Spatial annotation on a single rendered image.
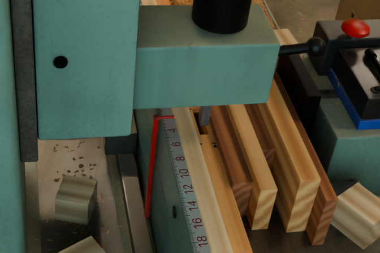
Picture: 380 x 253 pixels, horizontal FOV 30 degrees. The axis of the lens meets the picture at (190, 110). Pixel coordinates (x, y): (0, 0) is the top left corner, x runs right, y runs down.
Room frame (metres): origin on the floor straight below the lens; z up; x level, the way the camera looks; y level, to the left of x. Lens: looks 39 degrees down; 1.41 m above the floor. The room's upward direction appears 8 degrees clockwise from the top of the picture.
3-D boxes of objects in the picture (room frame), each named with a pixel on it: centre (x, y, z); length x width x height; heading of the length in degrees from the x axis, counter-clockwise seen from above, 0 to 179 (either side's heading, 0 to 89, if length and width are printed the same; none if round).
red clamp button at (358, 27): (0.65, -0.16, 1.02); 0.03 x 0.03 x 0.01
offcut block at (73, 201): (0.54, 0.11, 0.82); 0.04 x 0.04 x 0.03; 86
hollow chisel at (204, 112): (0.55, -0.02, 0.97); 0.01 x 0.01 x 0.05; 16
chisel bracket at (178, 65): (0.54, 0.00, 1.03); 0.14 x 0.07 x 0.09; 106
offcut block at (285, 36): (0.74, -0.10, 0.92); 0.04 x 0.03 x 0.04; 22
